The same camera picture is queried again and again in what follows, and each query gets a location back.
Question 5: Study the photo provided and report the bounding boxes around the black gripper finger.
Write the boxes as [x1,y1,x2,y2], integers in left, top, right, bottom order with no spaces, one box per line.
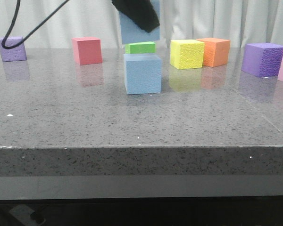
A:
[111,0,160,33]

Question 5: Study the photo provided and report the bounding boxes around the light blue foam cube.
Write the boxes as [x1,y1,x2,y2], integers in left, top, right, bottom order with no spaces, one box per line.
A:
[124,53,162,95]
[119,0,160,44]

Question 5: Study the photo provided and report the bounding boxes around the green foam cube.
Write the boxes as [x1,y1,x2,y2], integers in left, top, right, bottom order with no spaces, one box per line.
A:
[125,41,156,54]

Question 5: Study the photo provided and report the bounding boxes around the yellow foam cube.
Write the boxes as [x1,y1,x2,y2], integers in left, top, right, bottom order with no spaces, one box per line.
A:
[170,40,205,70]

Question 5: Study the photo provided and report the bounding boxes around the red foam cube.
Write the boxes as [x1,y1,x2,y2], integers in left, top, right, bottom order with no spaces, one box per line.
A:
[71,37,102,65]

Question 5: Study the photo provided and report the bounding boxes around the orange foam cube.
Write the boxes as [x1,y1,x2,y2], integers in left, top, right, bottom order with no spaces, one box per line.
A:
[197,38,231,67]

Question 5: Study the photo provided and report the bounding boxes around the grey curtain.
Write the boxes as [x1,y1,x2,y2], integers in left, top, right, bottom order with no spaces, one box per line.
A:
[12,0,283,48]

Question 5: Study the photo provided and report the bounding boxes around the dark purple foam cube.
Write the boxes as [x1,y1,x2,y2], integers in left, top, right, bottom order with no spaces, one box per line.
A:
[241,43,283,77]

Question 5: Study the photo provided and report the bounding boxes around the light purple foam cube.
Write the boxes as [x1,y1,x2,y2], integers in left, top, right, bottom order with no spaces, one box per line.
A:
[0,36,27,62]

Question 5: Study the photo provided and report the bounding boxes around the black cable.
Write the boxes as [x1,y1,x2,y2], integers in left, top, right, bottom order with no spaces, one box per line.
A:
[1,0,70,50]

